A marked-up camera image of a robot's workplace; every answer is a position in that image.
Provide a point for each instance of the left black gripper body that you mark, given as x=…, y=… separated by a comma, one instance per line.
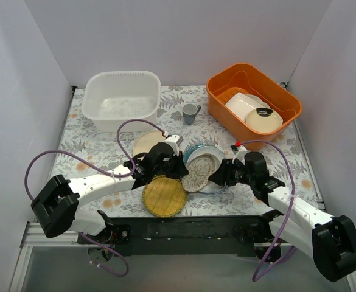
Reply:
x=174, y=166

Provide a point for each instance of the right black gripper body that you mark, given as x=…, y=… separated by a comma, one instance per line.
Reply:
x=226, y=173

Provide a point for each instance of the white ribbed deep plate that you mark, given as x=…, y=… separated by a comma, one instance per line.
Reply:
x=217, y=155

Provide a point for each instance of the speckled grey plate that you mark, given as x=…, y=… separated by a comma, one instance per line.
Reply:
x=200, y=169

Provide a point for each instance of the teal embossed plate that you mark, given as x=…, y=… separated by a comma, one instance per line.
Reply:
x=190, y=149

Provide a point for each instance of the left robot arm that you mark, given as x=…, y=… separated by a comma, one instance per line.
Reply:
x=58, y=205

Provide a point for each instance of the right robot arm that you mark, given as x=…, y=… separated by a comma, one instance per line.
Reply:
x=328, y=240

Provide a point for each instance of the white round plate in bin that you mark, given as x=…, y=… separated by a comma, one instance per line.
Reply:
x=258, y=100

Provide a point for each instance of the white plastic bin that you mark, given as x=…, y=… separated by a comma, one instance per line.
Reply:
x=111, y=98

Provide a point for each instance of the orange plastic bin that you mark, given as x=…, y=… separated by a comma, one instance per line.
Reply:
x=246, y=79

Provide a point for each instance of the cream and blue plate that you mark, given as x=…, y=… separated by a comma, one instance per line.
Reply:
x=146, y=141

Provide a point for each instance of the woven bamboo tray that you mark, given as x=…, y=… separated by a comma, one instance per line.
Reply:
x=164, y=197

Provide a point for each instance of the floral table mat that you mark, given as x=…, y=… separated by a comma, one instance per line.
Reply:
x=84, y=148

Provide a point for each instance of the grey ceramic mug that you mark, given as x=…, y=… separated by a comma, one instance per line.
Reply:
x=190, y=112

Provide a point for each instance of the cream round plate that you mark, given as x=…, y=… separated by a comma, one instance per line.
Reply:
x=264, y=120

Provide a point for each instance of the white rectangular dish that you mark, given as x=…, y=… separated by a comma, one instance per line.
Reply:
x=241, y=105

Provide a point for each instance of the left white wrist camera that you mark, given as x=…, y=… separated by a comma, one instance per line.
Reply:
x=173, y=140

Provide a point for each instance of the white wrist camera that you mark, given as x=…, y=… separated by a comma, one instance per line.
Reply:
x=173, y=140
x=239, y=151

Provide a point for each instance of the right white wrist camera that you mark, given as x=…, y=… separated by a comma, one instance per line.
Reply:
x=239, y=151

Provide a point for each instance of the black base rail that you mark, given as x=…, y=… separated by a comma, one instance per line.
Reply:
x=240, y=235

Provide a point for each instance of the aluminium frame profile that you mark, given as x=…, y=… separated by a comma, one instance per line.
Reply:
x=34, y=237

